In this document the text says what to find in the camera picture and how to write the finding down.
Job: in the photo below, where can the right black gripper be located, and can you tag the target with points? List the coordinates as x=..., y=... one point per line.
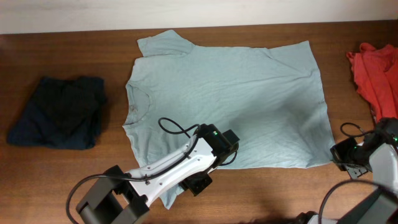
x=339, y=150

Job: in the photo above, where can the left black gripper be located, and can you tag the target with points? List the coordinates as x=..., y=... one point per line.
x=199, y=186

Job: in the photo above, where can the light blue t-shirt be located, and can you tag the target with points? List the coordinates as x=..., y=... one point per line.
x=271, y=98

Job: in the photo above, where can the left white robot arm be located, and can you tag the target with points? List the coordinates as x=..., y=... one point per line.
x=119, y=197

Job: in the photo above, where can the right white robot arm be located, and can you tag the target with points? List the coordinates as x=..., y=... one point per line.
x=369, y=158

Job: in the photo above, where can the red garment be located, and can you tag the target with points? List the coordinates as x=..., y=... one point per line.
x=375, y=74

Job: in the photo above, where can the folded dark navy garment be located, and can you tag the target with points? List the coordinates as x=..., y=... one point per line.
x=61, y=114

